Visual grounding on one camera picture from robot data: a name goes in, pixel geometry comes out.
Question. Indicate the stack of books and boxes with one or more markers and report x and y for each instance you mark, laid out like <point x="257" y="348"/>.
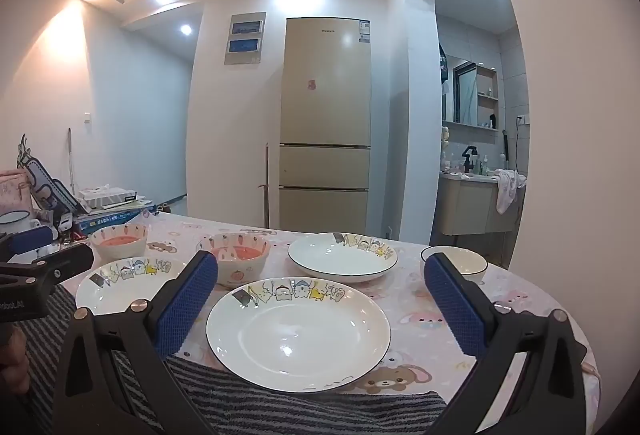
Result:
<point x="108" y="206"/>

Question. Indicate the bathroom mirror cabinet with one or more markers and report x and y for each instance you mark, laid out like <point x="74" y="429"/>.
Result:
<point x="475" y="95"/>

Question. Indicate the cartoon shaped blue bag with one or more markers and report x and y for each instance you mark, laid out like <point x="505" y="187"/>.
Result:
<point x="49" y="193"/>

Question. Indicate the left hand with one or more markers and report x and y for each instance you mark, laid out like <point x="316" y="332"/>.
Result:
<point x="15" y="363"/>

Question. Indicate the pink cartoon tablecloth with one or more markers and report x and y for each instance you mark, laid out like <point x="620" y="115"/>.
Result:
<point x="423" y="356"/>

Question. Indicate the white bowl dark rim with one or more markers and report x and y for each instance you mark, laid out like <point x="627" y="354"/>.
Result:
<point x="471" y="265"/>

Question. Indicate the beige three-door refrigerator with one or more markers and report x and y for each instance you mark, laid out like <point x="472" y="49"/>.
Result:
<point x="325" y="137"/>

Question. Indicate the white towel on vanity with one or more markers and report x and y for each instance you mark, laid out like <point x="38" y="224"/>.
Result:
<point x="508" y="182"/>

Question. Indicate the pink fabric bag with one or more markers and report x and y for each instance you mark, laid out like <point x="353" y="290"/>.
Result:
<point x="15" y="191"/>

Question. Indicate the pink strawberry bowl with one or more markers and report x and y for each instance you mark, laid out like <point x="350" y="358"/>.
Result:
<point x="119" y="242"/>
<point x="240" y="257"/>

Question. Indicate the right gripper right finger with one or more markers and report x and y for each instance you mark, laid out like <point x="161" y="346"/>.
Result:
<point x="549" y="396"/>

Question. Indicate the white cartoon plate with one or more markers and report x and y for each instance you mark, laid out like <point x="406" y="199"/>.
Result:
<point x="298" y="335"/>
<point x="112" y="287"/>
<point x="343" y="257"/>

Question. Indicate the white enamel mug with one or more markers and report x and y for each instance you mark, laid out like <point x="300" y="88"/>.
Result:
<point x="15" y="222"/>

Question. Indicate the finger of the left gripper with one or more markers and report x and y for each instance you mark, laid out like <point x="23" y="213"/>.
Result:
<point x="39" y="277"/>
<point x="13" y="244"/>

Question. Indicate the bathroom vanity cabinet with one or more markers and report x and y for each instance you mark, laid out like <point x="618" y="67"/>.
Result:
<point x="466" y="205"/>

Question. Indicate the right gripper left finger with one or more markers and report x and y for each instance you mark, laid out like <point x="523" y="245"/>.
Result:
<point x="90" y="393"/>

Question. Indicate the white mop pole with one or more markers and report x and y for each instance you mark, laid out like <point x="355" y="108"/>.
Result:
<point x="70" y="162"/>

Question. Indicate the grey wall electrical panel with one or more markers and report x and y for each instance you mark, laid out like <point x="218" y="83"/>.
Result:
<point x="244" y="44"/>

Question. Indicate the black white striped cloth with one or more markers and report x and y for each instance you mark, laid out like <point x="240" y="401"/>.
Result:
<point x="231" y="405"/>

